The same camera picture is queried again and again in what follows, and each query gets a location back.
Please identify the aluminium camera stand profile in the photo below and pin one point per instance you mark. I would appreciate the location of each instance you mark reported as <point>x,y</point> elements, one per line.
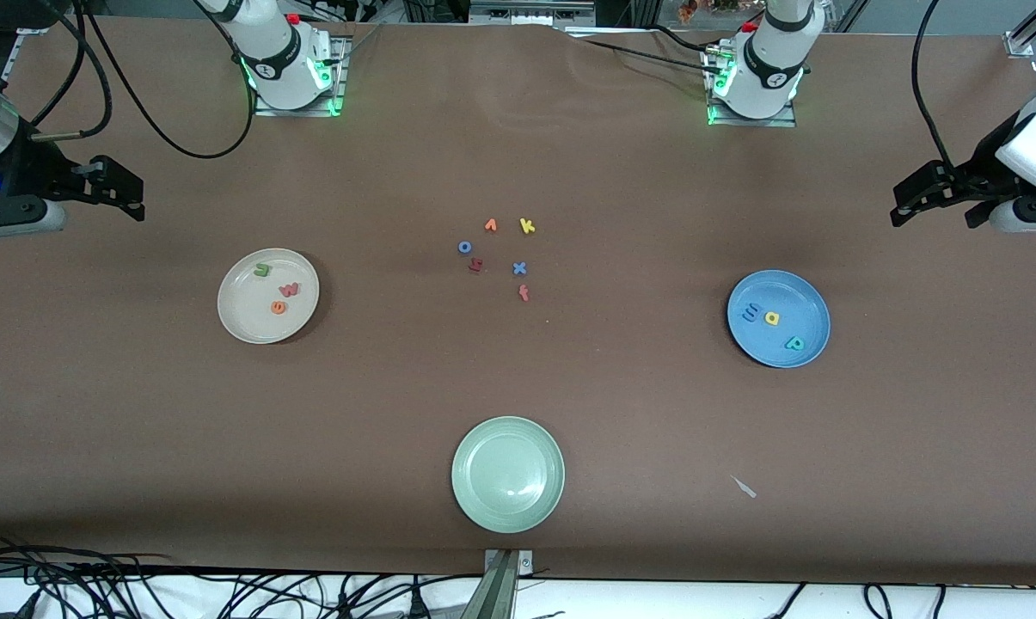
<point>500,593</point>

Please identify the aluminium frame corner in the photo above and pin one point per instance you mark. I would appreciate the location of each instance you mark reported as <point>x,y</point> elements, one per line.
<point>1020,41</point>

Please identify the small white paper scrap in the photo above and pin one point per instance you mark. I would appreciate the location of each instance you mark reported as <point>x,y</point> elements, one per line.
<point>745,488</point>

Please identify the blue foam letter m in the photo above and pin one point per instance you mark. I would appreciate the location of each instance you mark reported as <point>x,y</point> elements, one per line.
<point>751,312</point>

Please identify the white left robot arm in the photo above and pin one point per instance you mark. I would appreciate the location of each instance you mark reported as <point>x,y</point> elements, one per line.
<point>767,60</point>

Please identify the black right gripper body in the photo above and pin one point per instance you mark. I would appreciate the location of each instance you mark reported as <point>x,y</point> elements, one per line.
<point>29,168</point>

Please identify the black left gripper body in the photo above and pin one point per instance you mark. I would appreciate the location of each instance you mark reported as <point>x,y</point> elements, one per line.
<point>971,178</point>

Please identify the blue plate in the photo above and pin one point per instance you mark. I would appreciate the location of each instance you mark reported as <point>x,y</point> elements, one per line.
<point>784,292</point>

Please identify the grey metal box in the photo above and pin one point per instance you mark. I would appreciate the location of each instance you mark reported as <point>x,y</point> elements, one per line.
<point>526,10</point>

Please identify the beige brown plate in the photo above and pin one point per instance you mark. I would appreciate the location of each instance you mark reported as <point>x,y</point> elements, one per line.
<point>255,305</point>

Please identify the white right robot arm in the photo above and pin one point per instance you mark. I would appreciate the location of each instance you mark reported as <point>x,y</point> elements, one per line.
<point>277,52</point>

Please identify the orange dried plant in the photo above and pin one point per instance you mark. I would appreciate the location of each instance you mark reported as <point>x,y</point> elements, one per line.
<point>688,9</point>

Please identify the pale green plate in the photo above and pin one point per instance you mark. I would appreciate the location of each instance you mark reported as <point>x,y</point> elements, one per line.
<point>508,474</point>

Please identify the aluminium table rail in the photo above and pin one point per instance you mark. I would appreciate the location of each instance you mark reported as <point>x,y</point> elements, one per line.
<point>12,58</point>

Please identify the brown table cover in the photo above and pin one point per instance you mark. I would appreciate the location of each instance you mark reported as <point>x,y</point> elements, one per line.
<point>139,430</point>

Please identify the teal foam letter p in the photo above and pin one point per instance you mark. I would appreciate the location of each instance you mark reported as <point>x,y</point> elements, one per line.
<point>793,344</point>

